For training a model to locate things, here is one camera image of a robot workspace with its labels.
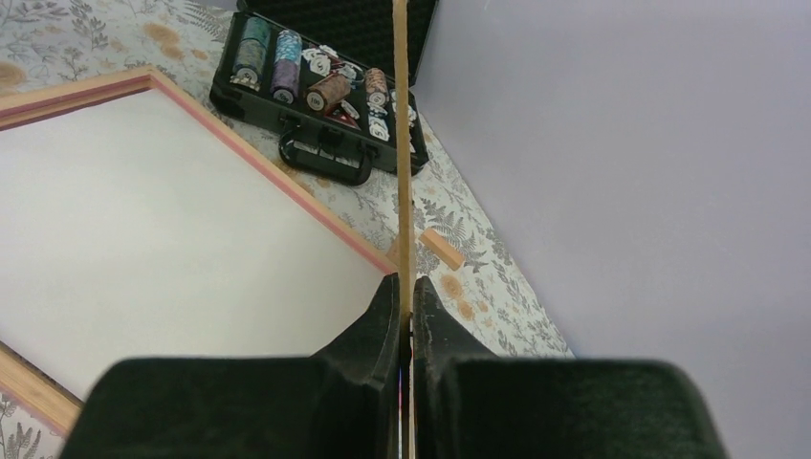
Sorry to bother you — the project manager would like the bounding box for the brown poker chip stack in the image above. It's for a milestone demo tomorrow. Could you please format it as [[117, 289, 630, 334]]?
[[304, 74, 351, 114]]

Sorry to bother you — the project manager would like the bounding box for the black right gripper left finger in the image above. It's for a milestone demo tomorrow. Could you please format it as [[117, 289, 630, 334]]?
[[61, 274, 400, 458]]

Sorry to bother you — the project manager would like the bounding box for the wooden block upright piece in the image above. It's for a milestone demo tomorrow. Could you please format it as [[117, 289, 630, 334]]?
[[385, 235, 400, 266]]

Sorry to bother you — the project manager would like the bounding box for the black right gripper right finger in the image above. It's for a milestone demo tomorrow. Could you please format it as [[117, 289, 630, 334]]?
[[412, 277, 727, 458]]

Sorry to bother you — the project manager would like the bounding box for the black poker chip case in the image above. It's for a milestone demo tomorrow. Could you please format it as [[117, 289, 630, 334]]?
[[208, 0, 440, 187]]

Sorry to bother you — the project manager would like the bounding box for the pink poker chip stack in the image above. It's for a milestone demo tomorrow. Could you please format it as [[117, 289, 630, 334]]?
[[364, 68, 389, 107]]

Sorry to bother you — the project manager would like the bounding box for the blue poker chip stack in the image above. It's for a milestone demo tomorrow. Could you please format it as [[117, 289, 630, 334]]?
[[274, 30, 302, 64]]

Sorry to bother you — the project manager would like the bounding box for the green poker chip stack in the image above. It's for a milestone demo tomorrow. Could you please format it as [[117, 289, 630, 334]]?
[[231, 16, 271, 91]]

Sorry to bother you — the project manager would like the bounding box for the purple poker chip stack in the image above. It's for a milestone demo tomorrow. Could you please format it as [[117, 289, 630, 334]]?
[[271, 59, 300, 104]]

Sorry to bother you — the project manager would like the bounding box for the floral patterned table mat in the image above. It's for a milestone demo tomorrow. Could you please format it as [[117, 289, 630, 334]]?
[[0, 0, 575, 459]]

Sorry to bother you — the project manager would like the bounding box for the wooden block lying piece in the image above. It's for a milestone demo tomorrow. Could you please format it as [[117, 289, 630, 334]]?
[[419, 228, 465, 271]]

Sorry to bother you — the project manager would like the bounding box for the brown cardboard backing board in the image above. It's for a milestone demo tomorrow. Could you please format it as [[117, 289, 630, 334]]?
[[392, 0, 415, 458]]

